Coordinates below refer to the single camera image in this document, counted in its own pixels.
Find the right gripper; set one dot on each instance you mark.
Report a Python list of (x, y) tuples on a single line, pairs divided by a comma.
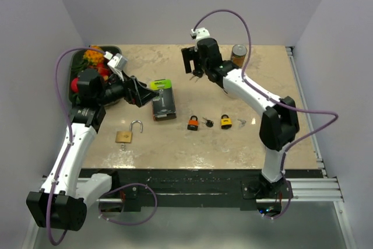
[(188, 55)]

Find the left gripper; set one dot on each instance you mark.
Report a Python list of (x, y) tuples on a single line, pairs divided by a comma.
[(136, 92)]

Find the orange padlock with keys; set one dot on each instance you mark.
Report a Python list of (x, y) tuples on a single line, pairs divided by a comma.
[(193, 123)]

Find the yellow padlock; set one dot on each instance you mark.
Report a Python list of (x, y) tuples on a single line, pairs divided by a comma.
[(225, 122)]

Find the silver keys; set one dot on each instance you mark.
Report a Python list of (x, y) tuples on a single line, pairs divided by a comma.
[(242, 122)]

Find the black padlock with keys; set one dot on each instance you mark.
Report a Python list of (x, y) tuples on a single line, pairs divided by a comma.
[(195, 75)]

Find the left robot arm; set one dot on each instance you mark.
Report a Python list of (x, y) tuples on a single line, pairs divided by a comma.
[(61, 203)]

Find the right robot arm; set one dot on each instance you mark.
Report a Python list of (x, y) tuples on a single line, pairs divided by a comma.
[(279, 120)]

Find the razor box green black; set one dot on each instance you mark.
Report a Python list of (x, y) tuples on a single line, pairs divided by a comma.
[(163, 106)]

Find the tin can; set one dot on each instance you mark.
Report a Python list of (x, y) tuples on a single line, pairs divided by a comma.
[(238, 54)]

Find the white toilet paper roll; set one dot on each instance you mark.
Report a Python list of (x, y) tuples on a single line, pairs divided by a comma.
[(228, 94)]

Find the brass padlock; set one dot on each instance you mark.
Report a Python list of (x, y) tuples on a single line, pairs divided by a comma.
[(125, 137)]

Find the fruit tray dark green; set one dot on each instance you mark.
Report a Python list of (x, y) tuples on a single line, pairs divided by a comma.
[(87, 62)]

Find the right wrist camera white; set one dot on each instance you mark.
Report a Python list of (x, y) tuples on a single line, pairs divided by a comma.
[(199, 34)]

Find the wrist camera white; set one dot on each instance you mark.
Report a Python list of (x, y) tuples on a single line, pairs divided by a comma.
[(116, 63), (199, 34)]

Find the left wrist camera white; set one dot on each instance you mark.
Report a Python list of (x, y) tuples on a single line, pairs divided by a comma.
[(116, 63)]

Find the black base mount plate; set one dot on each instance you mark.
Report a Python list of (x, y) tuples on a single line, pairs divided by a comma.
[(181, 188)]

